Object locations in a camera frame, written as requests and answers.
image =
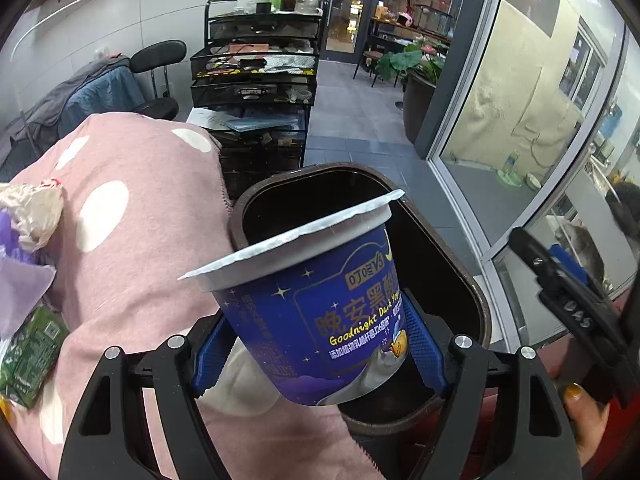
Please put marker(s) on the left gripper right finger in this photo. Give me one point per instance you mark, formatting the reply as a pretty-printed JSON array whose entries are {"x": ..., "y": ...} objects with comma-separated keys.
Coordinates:
[{"x": 531, "y": 436}]

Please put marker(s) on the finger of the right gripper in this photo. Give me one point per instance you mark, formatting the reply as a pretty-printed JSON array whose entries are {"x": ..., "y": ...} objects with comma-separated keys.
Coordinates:
[{"x": 568, "y": 263}]

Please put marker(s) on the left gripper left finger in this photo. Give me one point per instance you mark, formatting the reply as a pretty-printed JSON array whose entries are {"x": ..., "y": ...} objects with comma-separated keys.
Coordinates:
[{"x": 137, "y": 404}]

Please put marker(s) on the green tissue pack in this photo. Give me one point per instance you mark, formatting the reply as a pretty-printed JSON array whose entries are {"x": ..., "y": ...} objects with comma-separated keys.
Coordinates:
[{"x": 31, "y": 355}]

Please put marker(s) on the purple plastic bag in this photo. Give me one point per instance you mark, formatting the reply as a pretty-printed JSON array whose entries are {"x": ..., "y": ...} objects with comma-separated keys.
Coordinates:
[{"x": 23, "y": 280}]

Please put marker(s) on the blue yogurt cup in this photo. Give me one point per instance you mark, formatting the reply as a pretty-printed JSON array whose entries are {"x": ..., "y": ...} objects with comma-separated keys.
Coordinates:
[{"x": 319, "y": 307}]

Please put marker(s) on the white paper bag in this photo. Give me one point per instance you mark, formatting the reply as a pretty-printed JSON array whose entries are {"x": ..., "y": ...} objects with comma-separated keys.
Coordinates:
[{"x": 35, "y": 211}]

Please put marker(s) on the right hand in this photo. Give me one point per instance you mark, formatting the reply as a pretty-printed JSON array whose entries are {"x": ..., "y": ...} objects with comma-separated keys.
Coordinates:
[{"x": 587, "y": 416}]

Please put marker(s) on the potted green plant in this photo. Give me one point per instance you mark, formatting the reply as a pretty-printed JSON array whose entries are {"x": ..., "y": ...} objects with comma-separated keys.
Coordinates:
[{"x": 418, "y": 67}]

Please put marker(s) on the pink polka dot blanket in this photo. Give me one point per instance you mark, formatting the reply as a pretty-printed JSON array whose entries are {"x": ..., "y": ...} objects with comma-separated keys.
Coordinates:
[{"x": 144, "y": 204}]

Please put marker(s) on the massage bed with blue cover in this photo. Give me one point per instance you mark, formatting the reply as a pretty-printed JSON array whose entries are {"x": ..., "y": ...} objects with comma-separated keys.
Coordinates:
[{"x": 105, "y": 85}]

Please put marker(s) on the black wire trolley cart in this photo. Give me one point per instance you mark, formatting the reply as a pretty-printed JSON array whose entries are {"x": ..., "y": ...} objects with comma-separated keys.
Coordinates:
[{"x": 256, "y": 79}]

